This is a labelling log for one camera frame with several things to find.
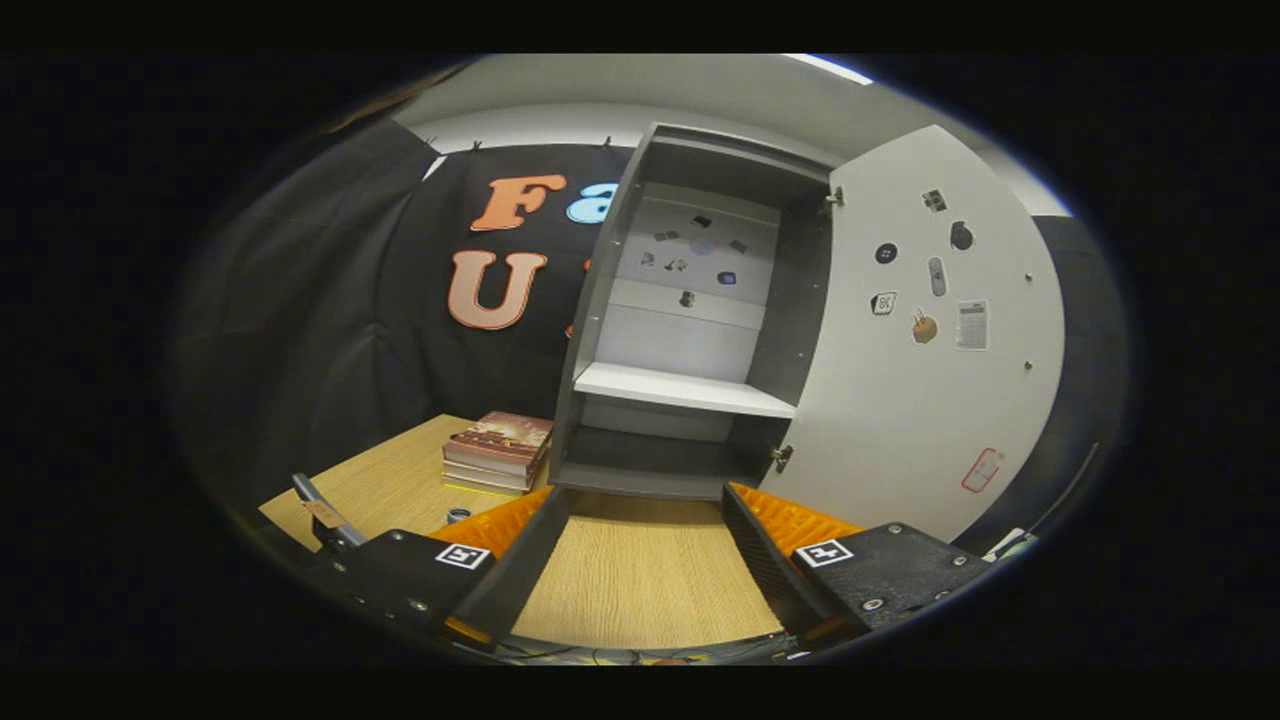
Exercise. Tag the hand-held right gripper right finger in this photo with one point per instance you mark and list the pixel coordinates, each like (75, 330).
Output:
(765, 565)

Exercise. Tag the dark cover book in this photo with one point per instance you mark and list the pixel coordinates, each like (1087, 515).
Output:
(490, 468)
(485, 481)

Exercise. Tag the black backdrop cloth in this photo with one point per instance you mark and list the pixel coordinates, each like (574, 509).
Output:
(380, 380)

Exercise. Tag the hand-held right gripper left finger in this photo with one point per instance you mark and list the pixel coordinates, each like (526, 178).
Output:
(520, 570)

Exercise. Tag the grey cabinet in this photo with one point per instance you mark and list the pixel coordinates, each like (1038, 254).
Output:
(790, 300)

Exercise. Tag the white cabinet door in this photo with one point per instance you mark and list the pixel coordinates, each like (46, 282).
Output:
(900, 420)

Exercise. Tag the brown cover book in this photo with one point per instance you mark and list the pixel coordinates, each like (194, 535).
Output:
(500, 435)

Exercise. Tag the metal door hinge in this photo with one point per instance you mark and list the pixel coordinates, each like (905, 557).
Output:
(835, 197)
(781, 458)

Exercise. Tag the yellow thin book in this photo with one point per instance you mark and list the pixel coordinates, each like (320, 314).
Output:
(480, 491)

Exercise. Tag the ceiling strip light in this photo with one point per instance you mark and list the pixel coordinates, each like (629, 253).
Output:
(830, 68)

